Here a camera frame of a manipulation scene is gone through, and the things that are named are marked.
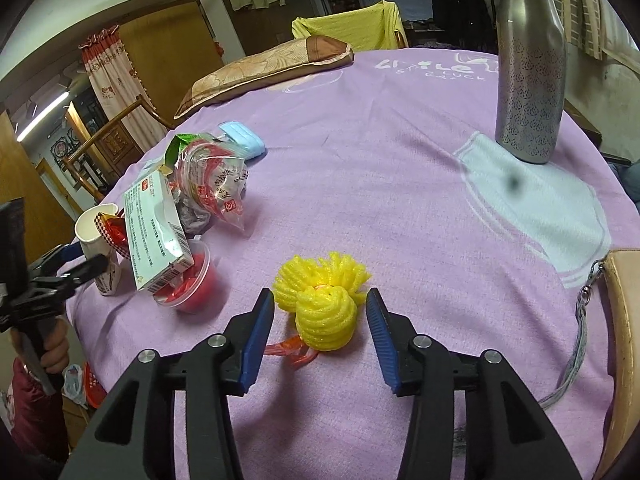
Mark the hanging black jacket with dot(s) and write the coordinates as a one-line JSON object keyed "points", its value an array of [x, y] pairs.
{"points": [[460, 7]]}

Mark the orange plastic wrapper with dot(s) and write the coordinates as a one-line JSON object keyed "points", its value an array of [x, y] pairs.
{"points": [[292, 352]]}

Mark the yellow foam fruit net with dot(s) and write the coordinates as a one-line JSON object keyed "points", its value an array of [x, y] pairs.
{"points": [[320, 310]]}

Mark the wooden door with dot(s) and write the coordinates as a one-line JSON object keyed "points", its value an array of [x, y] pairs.
{"points": [[27, 190]]}

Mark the wooden chair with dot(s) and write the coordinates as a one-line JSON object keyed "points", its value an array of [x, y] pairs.
{"points": [[100, 147]]}

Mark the person's left hand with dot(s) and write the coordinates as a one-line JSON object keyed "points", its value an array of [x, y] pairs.
{"points": [[56, 347]]}

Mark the beige bag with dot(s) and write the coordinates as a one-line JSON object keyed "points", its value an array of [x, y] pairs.
{"points": [[625, 340]]}

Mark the red plastic cup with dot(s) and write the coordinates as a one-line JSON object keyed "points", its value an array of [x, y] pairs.
{"points": [[197, 285]]}

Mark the light blue soap case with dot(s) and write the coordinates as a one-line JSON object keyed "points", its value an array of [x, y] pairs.
{"points": [[243, 140]]}

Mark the red and white curtain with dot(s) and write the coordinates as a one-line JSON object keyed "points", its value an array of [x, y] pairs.
{"points": [[117, 85]]}

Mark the red checkered wrapper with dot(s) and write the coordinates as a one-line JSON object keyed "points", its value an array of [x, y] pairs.
{"points": [[112, 232]]}

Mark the wooden wardrobe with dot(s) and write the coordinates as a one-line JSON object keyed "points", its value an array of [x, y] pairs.
{"points": [[162, 50]]}

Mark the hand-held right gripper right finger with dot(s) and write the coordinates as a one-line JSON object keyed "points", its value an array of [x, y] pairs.
{"points": [[384, 347]]}

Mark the white and green carton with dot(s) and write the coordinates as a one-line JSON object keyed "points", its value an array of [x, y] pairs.
{"points": [[155, 230]]}

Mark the fluorescent lamp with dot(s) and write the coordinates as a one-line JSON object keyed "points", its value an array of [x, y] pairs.
{"points": [[42, 115]]}

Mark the white paper cup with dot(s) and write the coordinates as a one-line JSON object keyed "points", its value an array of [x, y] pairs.
{"points": [[97, 252]]}

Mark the green snack packet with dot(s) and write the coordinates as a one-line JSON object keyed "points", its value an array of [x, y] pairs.
{"points": [[177, 149]]}

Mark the white plastic bag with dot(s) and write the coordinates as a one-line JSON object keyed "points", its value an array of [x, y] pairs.
{"points": [[73, 382]]}

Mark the steel thermos bottle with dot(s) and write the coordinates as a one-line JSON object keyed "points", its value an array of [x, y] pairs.
{"points": [[531, 60]]}

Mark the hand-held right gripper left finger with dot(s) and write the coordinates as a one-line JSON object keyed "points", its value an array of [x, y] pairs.
{"points": [[254, 342]]}

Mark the paper trash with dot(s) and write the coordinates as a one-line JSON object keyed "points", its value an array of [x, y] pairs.
{"points": [[215, 182]]}

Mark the person's left forearm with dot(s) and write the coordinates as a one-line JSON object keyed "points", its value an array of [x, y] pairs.
{"points": [[30, 410]]}

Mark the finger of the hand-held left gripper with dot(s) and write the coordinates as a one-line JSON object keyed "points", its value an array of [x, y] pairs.
{"points": [[87, 267], [57, 255]]}

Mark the yellow cloth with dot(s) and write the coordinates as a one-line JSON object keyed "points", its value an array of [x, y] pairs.
{"points": [[350, 27]]}

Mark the striped beige curtain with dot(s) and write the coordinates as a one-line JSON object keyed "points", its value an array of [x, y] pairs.
{"points": [[585, 10]]}

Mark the red plastic basket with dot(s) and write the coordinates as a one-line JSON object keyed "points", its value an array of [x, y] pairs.
{"points": [[94, 385]]}

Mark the bed with pink sheet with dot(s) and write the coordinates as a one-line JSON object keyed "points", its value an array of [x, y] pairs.
{"points": [[375, 185]]}

